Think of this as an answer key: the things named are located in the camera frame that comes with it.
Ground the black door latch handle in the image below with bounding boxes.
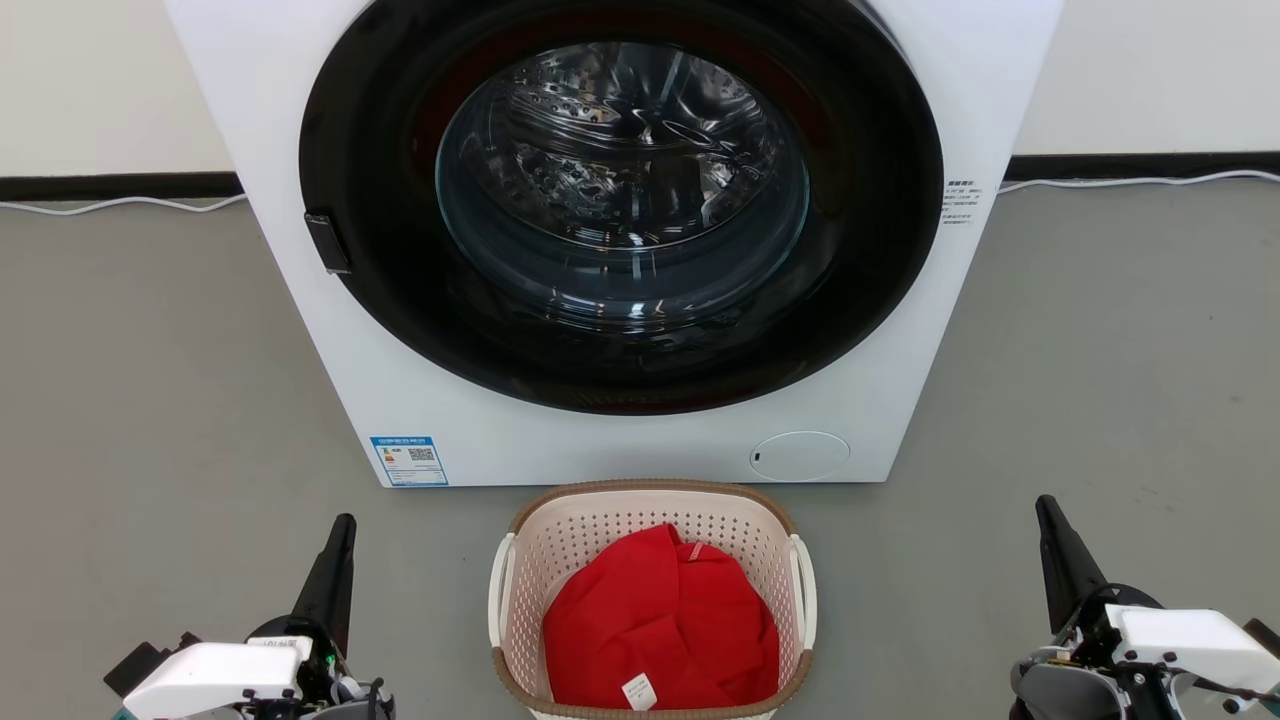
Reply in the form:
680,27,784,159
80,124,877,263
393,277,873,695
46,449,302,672
303,211,352,275

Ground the red garment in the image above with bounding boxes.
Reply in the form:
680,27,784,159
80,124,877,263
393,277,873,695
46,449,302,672
542,523,781,711

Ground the blue energy label sticker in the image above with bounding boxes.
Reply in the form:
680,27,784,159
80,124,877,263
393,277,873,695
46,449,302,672
369,435,450,488

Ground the black round washer door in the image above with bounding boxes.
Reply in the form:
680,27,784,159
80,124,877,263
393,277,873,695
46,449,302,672
298,0,945,416

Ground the white floor cable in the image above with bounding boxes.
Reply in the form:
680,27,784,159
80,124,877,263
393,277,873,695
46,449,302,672
0,192,248,216
998,169,1280,195

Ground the small text sticker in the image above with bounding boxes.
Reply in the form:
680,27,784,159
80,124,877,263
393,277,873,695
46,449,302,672
941,179,981,228

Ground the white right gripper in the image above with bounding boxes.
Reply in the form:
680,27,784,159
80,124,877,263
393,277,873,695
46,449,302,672
1010,495,1280,720

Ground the steel washer drum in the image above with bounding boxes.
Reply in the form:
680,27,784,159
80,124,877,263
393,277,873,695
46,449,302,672
435,41,811,332

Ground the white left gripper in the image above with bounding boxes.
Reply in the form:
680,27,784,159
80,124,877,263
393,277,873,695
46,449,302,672
103,514,396,720

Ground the white perforated laundry basket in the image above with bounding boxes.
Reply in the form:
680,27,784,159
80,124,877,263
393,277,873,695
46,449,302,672
487,479,819,720

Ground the white front-load washing machine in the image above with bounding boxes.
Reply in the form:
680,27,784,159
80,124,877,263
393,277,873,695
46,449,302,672
163,0,1065,489

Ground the round white filter cover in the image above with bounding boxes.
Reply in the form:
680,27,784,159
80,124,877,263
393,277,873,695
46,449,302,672
749,431,852,483

